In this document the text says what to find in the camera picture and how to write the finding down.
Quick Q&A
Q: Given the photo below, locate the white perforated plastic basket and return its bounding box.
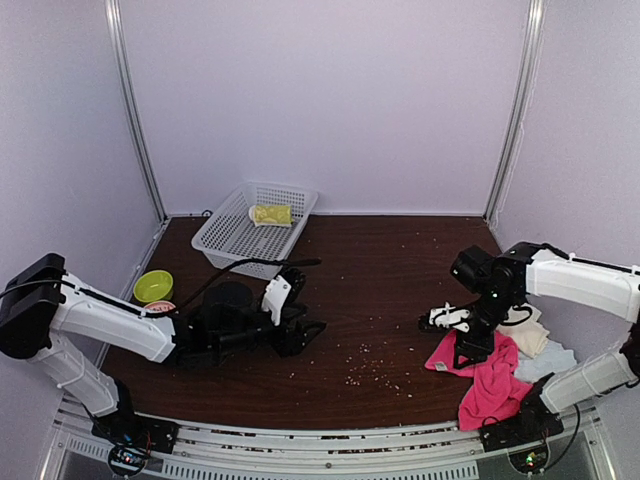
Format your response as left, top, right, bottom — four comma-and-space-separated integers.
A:
191, 182, 318, 269

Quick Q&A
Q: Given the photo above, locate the left aluminium corner post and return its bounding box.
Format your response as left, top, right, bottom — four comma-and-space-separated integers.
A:
104, 0, 168, 223

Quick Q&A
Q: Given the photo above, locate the red patterned bowl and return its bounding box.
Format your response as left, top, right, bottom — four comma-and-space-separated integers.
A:
144, 300, 175, 313

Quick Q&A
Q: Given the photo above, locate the light blue towel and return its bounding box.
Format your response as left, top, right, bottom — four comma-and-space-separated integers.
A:
514, 340, 577, 384

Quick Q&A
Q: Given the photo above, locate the pink towel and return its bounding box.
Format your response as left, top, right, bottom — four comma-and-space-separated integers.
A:
424, 332, 533, 431

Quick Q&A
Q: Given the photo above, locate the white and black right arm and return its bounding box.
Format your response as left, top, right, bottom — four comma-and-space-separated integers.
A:
445, 242, 639, 442

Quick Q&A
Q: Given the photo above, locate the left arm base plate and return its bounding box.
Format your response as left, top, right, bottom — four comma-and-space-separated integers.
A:
91, 415, 179, 454

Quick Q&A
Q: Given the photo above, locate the green bowl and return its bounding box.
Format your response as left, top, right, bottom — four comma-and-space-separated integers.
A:
133, 270, 174, 304

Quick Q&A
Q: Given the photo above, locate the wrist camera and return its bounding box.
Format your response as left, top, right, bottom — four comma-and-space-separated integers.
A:
260, 275, 292, 327
418, 303, 471, 332

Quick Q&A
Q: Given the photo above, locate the cream towel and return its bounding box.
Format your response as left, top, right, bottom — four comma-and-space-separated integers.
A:
497, 304, 549, 358

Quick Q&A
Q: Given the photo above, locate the green and white patterned towel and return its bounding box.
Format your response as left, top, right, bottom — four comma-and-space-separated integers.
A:
248, 204, 293, 227

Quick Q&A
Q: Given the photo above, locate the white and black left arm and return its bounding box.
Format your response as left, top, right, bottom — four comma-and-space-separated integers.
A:
1, 253, 326, 444

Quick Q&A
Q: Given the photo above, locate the aluminium corner post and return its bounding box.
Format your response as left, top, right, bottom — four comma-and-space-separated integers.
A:
483, 0, 546, 228
104, 0, 168, 223

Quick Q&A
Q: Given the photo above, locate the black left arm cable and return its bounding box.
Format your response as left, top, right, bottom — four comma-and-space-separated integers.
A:
0, 257, 324, 311

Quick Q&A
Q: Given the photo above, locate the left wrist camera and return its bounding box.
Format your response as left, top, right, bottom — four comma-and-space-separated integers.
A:
260, 275, 292, 327

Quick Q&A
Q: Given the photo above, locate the right aluminium corner post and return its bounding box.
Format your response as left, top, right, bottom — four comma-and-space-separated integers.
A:
483, 0, 546, 228

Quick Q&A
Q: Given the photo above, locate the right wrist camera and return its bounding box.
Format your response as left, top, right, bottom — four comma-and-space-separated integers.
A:
418, 303, 471, 332

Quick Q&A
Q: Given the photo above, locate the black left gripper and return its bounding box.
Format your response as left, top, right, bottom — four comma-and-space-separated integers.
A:
212, 301, 326, 357

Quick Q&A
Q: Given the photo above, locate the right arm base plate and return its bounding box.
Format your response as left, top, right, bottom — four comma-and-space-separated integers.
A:
479, 412, 564, 452

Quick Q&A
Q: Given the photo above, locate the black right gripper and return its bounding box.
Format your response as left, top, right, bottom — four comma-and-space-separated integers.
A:
454, 288, 519, 369

